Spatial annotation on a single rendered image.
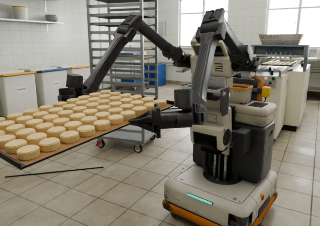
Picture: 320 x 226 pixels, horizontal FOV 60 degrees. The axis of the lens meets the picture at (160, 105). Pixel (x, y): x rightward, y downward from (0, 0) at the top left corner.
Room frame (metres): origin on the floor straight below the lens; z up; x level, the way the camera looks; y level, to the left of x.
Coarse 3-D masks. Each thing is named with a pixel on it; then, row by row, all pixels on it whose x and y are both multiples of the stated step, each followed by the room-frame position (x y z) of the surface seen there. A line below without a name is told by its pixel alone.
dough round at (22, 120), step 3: (18, 117) 0.87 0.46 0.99; (21, 117) 0.87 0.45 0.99; (24, 117) 0.87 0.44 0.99; (27, 117) 0.87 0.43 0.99; (30, 117) 0.87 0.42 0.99; (18, 120) 0.85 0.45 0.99; (21, 120) 0.85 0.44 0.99; (24, 120) 0.85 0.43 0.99; (27, 120) 0.85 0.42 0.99; (18, 123) 0.85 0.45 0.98; (21, 123) 0.84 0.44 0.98; (24, 123) 0.85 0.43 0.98
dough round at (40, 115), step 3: (42, 111) 0.93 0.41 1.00; (45, 111) 0.93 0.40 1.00; (33, 114) 0.90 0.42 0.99; (36, 114) 0.90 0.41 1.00; (39, 114) 0.90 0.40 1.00; (42, 114) 0.90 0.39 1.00; (45, 114) 0.90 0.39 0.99; (48, 114) 0.91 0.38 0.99; (33, 117) 0.90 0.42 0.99; (36, 117) 0.89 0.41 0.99; (39, 117) 0.89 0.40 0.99; (42, 117) 0.89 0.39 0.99
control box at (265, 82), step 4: (260, 76) 3.23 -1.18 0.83; (264, 76) 3.21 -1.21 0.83; (268, 76) 3.19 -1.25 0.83; (272, 76) 3.16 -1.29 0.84; (276, 76) 3.14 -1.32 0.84; (264, 80) 3.21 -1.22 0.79; (268, 80) 3.18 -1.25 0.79; (272, 80) 3.16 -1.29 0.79; (276, 80) 3.14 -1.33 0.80; (264, 84) 3.20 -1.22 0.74; (268, 84) 3.18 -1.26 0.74; (272, 84) 3.16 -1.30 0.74; (276, 84) 3.14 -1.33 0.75
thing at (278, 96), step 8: (264, 72) 3.52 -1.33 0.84; (272, 72) 3.25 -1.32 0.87; (288, 72) 3.64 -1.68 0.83; (280, 80) 3.15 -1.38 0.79; (288, 80) 3.71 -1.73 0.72; (272, 88) 3.18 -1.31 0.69; (280, 88) 3.14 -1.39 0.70; (272, 96) 3.18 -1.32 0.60; (280, 96) 3.17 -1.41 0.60; (280, 104) 3.23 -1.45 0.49; (280, 112) 3.30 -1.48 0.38; (280, 120) 3.37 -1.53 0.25; (280, 128) 3.45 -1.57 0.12
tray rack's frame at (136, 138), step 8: (88, 0) 3.10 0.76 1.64; (88, 8) 3.10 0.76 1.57; (88, 16) 3.10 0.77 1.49; (88, 24) 3.10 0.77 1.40; (88, 32) 3.10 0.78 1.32; (112, 72) 3.54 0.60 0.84; (112, 80) 3.53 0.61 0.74; (112, 88) 3.52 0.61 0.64; (120, 128) 3.37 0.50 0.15; (128, 128) 3.37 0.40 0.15; (136, 128) 3.37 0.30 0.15; (104, 136) 3.06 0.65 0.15; (112, 136) 3.06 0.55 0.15; (120, 136) 3.06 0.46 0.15; (128, 136) 3.06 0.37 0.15; (136, 136) 3.06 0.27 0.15; (152, 136) 3.34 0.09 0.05; (136, 144) 2.92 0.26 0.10
